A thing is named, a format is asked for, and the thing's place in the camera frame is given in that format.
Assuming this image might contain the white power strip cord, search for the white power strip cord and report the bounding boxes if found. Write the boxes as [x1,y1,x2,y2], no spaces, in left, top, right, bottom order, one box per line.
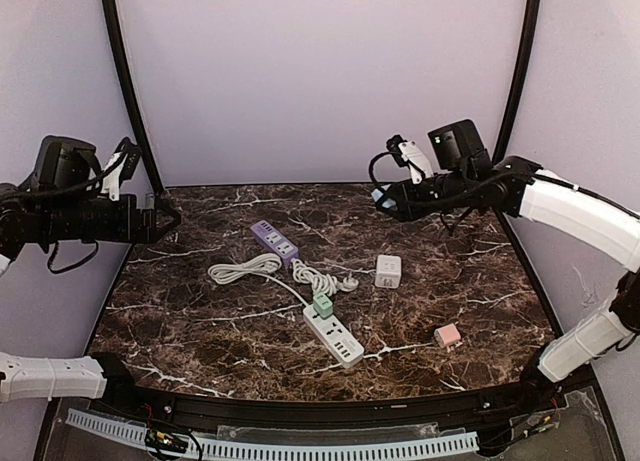
[207,253,314,312]

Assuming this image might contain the blue plug adapter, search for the blue plug adapter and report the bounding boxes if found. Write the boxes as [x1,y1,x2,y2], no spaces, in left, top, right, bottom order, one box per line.
[371,189,389,210]

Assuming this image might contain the white slotted cable duct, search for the white slotted cable duct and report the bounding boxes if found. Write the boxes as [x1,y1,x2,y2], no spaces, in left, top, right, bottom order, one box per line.
[65,407,481,460]

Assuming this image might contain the black front table rail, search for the black front table rail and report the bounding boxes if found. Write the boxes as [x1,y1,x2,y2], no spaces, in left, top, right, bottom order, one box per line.
[89,380,591,442]

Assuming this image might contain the white cube socket adapter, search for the white cube socket adapter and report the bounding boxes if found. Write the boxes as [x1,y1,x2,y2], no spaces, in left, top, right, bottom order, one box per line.
[374,254,402,289]

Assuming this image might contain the white cord with plug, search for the white cord with plug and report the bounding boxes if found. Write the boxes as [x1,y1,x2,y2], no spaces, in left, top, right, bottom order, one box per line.
[289,259,360,298]

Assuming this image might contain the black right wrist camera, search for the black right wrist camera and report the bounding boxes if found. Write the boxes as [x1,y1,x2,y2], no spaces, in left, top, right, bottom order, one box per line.
[427,119,492,178]

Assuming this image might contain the black frame post left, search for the black frame post left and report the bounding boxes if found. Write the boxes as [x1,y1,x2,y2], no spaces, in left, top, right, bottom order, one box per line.
[101,0,165,195]

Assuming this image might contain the green plug adapter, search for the green plug adapter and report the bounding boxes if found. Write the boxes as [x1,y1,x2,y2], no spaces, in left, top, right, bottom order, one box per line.
[312,292,334,319]

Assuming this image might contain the purple power strip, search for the purple power strip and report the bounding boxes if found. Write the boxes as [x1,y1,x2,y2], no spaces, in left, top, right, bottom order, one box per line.
[250,220,299,267]

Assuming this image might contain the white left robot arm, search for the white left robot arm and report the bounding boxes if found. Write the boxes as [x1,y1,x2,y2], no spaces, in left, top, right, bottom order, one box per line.
[1,243,134,403]

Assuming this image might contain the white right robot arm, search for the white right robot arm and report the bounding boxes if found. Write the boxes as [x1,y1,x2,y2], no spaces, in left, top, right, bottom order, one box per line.
[373,156,639,384]

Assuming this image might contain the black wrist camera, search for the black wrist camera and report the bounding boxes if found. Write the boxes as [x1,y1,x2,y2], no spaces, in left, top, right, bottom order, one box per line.
[29,135,102,191]
[427,119,492,178]

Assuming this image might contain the pink plug adapter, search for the pink plug adapter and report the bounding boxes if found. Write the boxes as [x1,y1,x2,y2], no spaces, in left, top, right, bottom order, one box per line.
[434,323,461,348]

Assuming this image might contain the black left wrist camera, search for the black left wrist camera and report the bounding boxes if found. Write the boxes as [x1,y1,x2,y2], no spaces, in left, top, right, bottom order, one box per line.
[29,135,102,191]

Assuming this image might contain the white power strip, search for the white power strip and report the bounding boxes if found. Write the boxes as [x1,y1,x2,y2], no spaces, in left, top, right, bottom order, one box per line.
[302,306,364,369]

